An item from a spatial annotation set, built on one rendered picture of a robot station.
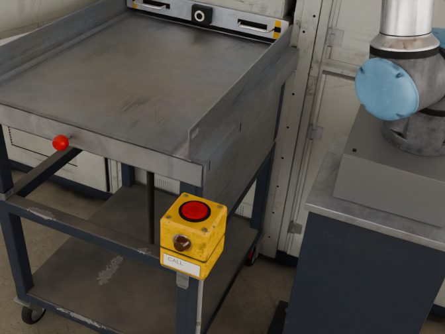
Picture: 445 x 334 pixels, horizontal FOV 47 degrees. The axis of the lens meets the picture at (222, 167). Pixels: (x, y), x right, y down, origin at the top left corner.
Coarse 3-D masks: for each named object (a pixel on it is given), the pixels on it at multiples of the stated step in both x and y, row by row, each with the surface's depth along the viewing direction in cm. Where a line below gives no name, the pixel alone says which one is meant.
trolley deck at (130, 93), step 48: (96, 48) 140; (144, 48) 143; (192, 48) 145; (240, 48) 148; (0, 96) 115; (48, 96) 116; (96, 96) 118; (144, 96) 120; (192, 96) 121; (96, 144) 107; (144, 144) 103
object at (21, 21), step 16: (0, 0) 140; (16, 0) 144; (32, 0) 148; (48, 0) 152; (64, 0) 156; (80, 0) 161; (96, 0) 166; (0, 16) 142; (16, 16) 146; (32, 16) 150; (48, 16) 154; (64, 16) 155; (0, 32) 141; (16, 32) 145
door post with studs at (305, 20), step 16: (304, 0) 143; (320, 0) 141; (304, 16) 145; (304, 32) 148; (304, 48) 150; (304, 64) 153; (304, 80) 155; (288, 128) 166; (288, 144) 169; (288, 160) 172; (288, 176) 176; (272, 224) 189; (272, 240) 193; (272, 256) 198
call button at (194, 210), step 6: (186, 204) 79; (192, 204) 79; (198, 204) 79; (186, 210) 78; (192, 210) 78; (198, 210) 78; (204, 210) 78; (186, 216) 77; (192, 216) 77; (198, 216) 77; (204, 216) 77
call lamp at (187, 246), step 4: (176, 236) 77; (180, 236) 76; (184, 236) 76; (172, 240) 78; (176, 240) 76; (180, 240) 76; (184, 240) 76; (188, 240) 76; (176, 244) 76; (180, 244) 76; (184, 244) 76; (188, 244) 76; (192, 244) 77; (176, 248) 76; (180, 248) 76; (184, 248) 76; (188, 248) 76
